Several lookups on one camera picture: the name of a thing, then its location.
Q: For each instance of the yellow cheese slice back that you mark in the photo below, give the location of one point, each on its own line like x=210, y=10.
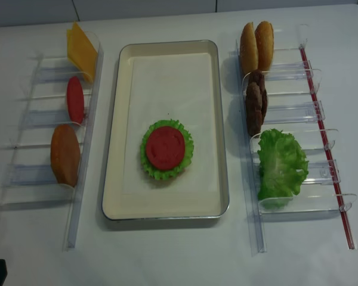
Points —
x=68, y=35

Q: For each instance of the cream rectangular metal tray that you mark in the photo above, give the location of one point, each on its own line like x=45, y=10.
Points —
x=116, y=205

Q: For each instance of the clear acrylic rack left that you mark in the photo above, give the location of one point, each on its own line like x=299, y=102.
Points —
x=26, y=129

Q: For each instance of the clear acrylic rack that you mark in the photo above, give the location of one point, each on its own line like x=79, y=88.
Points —
x=26, y=129
x=294, y=107

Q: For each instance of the bun half left of pair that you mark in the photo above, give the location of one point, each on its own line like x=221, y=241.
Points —
x=248, y=49

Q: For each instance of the red tomato slice on tray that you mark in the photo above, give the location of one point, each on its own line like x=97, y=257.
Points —
x=165, y=148

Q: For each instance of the red tomato slice in rack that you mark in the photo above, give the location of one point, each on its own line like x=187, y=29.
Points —
x=75, y=100

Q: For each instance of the white paper tray liner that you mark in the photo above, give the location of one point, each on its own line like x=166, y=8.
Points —
x=175, y=87

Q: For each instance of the brown meat patty front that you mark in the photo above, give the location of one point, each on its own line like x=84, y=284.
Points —
x=253, y=103

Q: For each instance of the orange-brown bun half left rack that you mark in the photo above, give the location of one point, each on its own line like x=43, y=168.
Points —
x=65, y=155

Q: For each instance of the yellow cheese slice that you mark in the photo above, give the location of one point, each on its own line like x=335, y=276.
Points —
x=83, y=53
x=68, y=35

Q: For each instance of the bun half of pair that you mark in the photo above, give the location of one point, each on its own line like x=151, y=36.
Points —
x=248, y=49
x=265, y=44

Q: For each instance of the clear acrylic rack right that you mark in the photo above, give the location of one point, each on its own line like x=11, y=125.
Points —
x=294, y=107

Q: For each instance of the brown meat patty back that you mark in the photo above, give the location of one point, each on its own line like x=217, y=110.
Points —
x=257, y=77

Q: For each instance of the green lettuce leaf in rack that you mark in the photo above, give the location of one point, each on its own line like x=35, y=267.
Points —
x=283, y=168

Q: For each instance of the green lettuce leaf on tray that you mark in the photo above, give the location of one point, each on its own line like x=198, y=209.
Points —
x=189, y=149

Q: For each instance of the yellow cheese slice front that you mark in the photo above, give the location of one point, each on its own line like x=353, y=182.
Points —
x=83, y=53

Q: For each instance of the brown meat patty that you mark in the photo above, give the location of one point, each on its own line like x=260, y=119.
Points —
x=257, y=77
x=253, y=103

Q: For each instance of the bun half right of pair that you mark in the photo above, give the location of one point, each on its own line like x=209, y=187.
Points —
x=265, y=44

